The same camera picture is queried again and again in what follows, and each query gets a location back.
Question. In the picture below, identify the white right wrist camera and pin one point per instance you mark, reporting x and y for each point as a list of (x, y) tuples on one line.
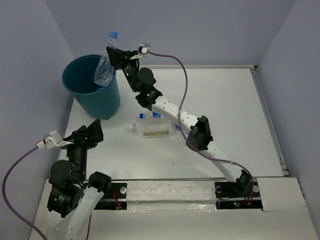
[(143, 51)]

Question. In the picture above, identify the teal plastic bin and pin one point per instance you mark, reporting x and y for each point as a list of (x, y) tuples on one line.
[(78, 79)]

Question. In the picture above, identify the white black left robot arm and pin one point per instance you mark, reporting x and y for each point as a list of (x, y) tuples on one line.
[(74, 196)]

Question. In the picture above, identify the white front platform board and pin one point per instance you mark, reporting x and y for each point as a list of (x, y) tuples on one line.
[(186, 210)]

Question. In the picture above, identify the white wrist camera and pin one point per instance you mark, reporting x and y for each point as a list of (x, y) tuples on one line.
[(52, 140), (143, 51)]

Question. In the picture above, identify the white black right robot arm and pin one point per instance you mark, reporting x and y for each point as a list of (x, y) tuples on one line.
[(195, 130)]

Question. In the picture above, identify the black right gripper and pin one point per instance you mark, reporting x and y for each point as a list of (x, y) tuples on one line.
[(119, 58)]

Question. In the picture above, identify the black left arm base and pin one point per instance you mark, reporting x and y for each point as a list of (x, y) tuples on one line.
[(112, 199)]

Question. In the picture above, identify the blue label white cap bottle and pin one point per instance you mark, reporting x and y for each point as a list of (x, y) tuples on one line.
[(100, 88)]

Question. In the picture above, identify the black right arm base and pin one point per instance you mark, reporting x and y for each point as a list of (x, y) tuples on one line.
[(226, 199)]

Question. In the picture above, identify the crushed bluish blue cap bottle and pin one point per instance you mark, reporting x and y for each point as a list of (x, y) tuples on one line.
[(104, 71)]

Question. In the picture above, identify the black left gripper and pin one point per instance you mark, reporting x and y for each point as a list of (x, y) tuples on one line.
[(94, 131)]

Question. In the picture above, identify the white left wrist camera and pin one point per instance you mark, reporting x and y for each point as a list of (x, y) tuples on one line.
[(52, 140)]

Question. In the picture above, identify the large clear square bottle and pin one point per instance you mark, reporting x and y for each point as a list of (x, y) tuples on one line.
[(151, 128)]

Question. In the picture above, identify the blue cap Pepsi bottle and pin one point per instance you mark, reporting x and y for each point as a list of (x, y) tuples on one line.
[(148, 115)]

